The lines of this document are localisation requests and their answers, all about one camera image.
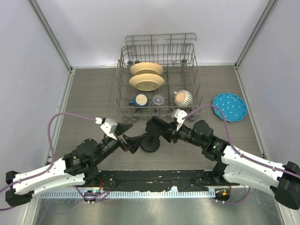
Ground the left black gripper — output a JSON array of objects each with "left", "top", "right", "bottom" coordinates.
[{"left": 95, "top": 123, "right": 146, "bottom": 165}]

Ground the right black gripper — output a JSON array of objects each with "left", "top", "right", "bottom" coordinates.
[{"left": 157, "top": 120, "right": 205, "bottom": 148}]

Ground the black smartphone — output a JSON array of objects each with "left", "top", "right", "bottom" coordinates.
[{"left": 145, "top": 116, "right": 169, "bottom": 137}]

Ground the black phone stand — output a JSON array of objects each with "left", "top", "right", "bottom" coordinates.
[{"left": 140, "top": 134, "right": 160, "bottom": 153}]

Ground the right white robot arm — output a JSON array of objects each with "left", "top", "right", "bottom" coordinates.
[{"left": 153, "top": 119, "right": 300, "bottom": 210}]

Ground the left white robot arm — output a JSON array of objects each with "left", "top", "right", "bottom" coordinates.
[{"left": 5, "top": 123, "right": 145, "bottom": 207}]

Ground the clear glass cup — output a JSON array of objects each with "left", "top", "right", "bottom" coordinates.
[{"left": 152, "top": 95, "right": 165, "bottom": 106}]

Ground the blue mug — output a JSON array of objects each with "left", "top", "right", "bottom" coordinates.
[{"left": 128, "top": 94, "right": 148, "bottom": 107}]

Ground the striped ceramic bowl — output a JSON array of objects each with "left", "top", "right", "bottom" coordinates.
[{"left": 174, "top": 90, "right": 194, "bottom": 109}]

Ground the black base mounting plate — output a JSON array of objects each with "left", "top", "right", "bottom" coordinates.
[{"left": 77, "top": 170, "right": 230, "bottom": 192}]

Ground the front beige plate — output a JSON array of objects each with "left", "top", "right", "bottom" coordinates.
[{"left": 129, "top": 74, "right": 165, "bottom": 91}]

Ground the beige plate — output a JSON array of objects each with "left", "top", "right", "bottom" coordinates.
[
  {"left": 130, "top": 62, "right": 164, "bottom": 75},
  {"left": 129, "top": 74, "right": 165, "bottom": 91}
]

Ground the rear beige plate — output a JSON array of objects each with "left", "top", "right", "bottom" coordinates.
[{"left": 130, "top": 62, "right": 164, "bottom": 75}]

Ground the blue dotted plate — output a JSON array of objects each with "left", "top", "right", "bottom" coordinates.
[{"left": 212, "top": 93, "right": 248, "bottom": 122}]

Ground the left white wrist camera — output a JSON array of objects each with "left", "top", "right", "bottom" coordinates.
[{"left": 95, "top": 117, "right": 118, "bottom": 140}]

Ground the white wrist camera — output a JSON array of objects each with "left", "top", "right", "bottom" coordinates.
[
  {"left": 171, "top": 109, "right": 188, "bottom": 131},
  {"left": 95, "top": 117, "right": 118, "bottom": 140}
]

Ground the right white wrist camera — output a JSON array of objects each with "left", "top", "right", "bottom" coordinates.
[{"left": 171, "top": 109, "right": 188, "bottom": 131}]

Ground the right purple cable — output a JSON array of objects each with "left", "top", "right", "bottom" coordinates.
[{"left": 185, "top": 105, "right": 300, "bottom": 204}]

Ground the purple cable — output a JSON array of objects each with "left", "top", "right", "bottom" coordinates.
[
  {"left": 185, "top": 105, "right": 300, "bottom": 204},
  {"left": 0, "top": 112, "right": 111, "bottom": 211}
]

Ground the perforated cable tray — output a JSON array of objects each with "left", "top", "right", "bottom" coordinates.
[{"left": 40, "top": 189, "right": 215, "bottom": 199}]

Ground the grey wire dish rack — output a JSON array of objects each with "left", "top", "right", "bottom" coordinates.
[{"left": 115, "top": 33, "right": 203, "bottom": 122}]

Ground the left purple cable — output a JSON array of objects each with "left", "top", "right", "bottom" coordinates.
[{"left": 0, "top": 112, "right": 111, "bottom": 211}]

